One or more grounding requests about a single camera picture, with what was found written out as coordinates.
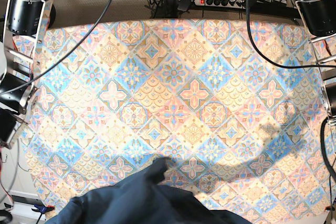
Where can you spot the dark navy t-shirt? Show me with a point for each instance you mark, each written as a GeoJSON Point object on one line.
{"type": "Point", "coordinates": [141, 198]}

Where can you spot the colourful patterned tablecloth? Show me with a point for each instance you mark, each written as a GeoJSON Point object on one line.
{"type": "Point", "coordinates": [239, 118]}

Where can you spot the lower left table clamp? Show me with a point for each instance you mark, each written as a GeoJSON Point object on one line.
{"type": "Point", "coordinates": [26, 213]}

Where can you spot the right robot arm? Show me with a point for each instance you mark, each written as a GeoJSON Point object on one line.
{"type": "Point", "coordinates": [30, 20]}

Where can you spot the white power strip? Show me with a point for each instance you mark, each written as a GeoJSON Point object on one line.
{"type": "Point", "coordinates": [221, 3]}

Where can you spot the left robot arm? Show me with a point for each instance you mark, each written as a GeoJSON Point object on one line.
{"type": "Point", "coordinates": [318, 17]}

